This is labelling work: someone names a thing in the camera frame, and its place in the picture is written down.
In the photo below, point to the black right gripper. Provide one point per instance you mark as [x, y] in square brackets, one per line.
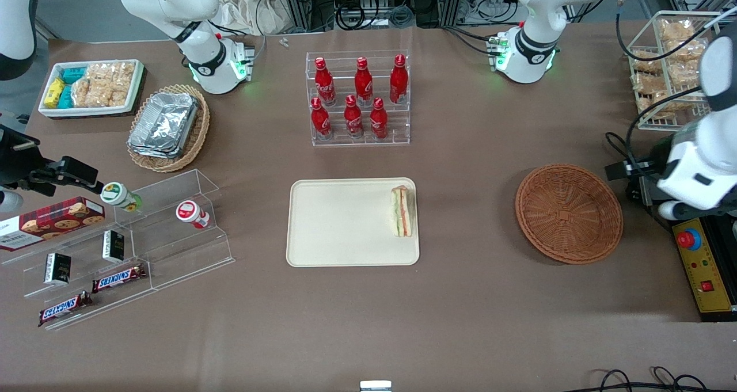
[12, 166]

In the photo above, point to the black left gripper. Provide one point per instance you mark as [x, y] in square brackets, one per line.
[637, 180]

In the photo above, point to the triangle sandwich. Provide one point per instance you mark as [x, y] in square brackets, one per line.
[403, 210]

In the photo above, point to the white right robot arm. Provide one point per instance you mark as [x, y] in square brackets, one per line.
[173, 0]

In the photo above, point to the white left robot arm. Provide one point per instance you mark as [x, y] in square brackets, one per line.
[708, 150]

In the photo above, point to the brown wicker basket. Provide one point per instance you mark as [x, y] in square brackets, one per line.
[567, 213]

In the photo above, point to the light wicker basket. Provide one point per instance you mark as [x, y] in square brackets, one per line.
[200, 133]

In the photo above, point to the beige plastic tray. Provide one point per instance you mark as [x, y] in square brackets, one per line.
[345, 222]

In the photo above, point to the red tartan cookie box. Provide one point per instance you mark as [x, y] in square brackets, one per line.
[52, 222]

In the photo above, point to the green lid cup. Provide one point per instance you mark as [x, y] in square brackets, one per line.
[117, 194]

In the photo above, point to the white snack bin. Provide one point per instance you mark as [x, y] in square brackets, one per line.
[86, 111]

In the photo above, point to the bag of fried snacks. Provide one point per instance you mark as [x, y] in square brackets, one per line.
[646, 61]
[685, 49]
[685, 72]
[676, 30]
[653, 105]
[649, 83]

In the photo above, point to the teal snack pack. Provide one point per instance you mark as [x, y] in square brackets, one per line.
[73, 75]
[65, 96]

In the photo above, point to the yellow snack pack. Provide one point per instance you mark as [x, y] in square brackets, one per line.
[54, 92]

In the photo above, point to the small black box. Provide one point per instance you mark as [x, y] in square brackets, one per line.
[57, 268]
[113, 246]

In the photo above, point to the bag of rice crackers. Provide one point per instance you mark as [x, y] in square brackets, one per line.
[98, 94]
[112, 72]

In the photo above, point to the red emergency stop button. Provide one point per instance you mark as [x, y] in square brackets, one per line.
[688, 239]

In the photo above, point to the Snickers bar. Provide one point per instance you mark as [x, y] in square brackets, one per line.
[118, 278]
[63, 308]

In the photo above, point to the stack of foil trays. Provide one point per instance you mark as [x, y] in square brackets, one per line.
[164, 124]

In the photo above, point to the clear acrylic stepped shelf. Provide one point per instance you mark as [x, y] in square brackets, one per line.
[173, 242]

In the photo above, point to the red lid cup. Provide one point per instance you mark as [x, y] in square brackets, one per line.
[190, 212]

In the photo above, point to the black machine with yellow panel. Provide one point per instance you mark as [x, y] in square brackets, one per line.
[717, 288]

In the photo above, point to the red cola bottle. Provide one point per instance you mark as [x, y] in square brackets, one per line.
[378, 121]
[398, 81]
[363, 84]
[320, 121]
[325, 84]
[353, 120]

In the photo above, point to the beige cloth bag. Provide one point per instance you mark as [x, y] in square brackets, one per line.
[253, 9]

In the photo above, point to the clear acrylic bottle rack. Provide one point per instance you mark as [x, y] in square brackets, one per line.
[345, 64]

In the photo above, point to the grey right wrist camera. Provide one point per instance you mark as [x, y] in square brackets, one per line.
[8, 202]

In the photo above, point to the aluminium frame rack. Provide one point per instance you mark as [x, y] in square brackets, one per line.
[299, 3]

